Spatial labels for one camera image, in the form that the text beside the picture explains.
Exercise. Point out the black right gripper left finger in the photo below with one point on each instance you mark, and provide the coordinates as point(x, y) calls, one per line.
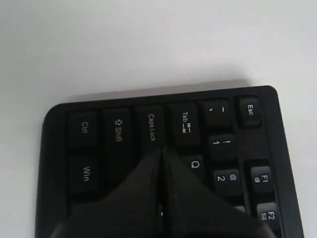
point(128, 211)

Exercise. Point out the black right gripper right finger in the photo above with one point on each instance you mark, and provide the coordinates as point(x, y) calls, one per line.
point(191, 210)

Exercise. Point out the black acer keyboard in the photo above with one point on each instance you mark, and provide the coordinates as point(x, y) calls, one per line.
point(232, 140)

